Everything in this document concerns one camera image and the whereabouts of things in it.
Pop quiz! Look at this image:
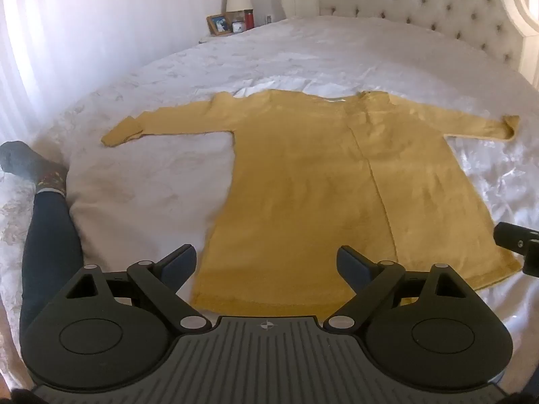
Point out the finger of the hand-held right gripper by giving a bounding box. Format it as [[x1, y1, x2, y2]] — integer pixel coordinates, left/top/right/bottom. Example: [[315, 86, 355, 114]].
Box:
[[494, 221, 539, 279]]

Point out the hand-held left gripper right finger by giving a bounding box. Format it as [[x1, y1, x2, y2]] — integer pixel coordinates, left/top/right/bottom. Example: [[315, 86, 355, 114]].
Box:
[[322, 245, 469, 331]]

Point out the white sheer curtain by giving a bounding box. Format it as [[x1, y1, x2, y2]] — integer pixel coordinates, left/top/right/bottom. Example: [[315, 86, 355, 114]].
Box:
[[0, 0, 89, 144]]

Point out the grey patterned sock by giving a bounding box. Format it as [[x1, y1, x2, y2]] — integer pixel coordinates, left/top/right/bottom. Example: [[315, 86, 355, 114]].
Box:
[[0, 140, 70, 198]]

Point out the white bed cover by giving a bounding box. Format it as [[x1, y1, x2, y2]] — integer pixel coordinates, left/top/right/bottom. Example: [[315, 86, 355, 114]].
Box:
[[0, 14, 539, 388]]

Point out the yellow long-sleeved sweater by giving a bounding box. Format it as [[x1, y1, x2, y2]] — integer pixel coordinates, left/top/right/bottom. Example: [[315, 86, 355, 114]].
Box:
[[101, 89, 523, 316]]

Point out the wooden picture frame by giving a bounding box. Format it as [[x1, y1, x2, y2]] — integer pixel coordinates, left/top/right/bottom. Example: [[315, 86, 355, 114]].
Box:
[[206, 14, 231, 36]]

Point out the person's leg in dark pants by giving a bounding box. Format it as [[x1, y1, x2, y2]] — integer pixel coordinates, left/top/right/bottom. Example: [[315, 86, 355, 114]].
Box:
[[19, 189, 85, 339]]

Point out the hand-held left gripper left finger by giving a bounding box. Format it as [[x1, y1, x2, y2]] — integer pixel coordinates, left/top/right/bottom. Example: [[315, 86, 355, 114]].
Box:
[[63, 244, 212, 333]]

